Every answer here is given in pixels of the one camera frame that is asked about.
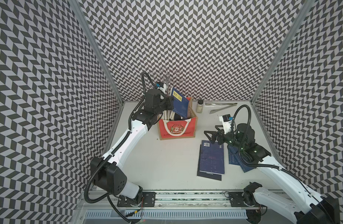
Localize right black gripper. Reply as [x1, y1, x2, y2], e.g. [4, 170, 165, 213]
[204, 125, 245, 150]

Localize purple blue barcode book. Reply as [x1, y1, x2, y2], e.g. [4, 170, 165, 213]
[199, 140, 225, 175]

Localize red burlap canvas bag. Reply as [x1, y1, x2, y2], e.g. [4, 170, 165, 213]
[157, 97, 198, 140]

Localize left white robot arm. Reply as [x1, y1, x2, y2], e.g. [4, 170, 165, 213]
[84, 72, 173, 205]

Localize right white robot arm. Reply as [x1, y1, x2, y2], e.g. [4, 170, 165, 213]
[204, 105, 340, 224]

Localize blue book far right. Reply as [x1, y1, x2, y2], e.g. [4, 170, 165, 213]
[227, 145, 255, 173]

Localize small glass jar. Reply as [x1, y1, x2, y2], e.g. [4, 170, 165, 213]
[196, 99, 204, 113]

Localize metal tongs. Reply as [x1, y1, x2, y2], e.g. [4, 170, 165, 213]
[205, 102, 237, 114]

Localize dark blue bottom book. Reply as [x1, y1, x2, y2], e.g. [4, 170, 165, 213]
[197, 171, 222, 181]

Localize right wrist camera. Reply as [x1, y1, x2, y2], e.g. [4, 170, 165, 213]
[219, 114, 233, 134]

